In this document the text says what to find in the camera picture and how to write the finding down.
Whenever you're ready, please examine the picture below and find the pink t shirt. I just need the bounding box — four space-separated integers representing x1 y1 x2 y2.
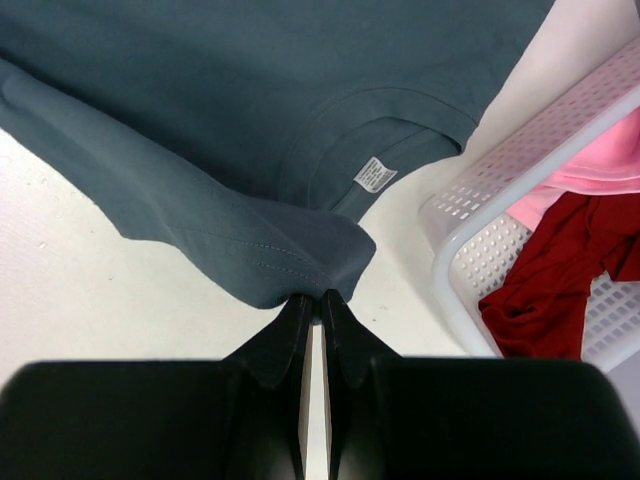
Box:
507 110 639 231

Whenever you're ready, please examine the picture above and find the blue-grey t shirt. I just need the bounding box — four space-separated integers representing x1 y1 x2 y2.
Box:
1 1 552 308

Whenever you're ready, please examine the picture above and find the dark red t shirt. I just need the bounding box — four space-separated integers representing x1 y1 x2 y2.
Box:
478 192 639 360

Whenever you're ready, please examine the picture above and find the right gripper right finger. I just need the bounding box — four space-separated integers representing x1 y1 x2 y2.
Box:
319 290 399 479

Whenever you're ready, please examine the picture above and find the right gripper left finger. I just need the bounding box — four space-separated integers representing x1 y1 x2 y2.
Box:
225 295 314 479

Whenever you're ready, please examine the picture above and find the white plastic laundry basket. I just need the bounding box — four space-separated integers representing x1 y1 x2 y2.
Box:
419 38 639 358

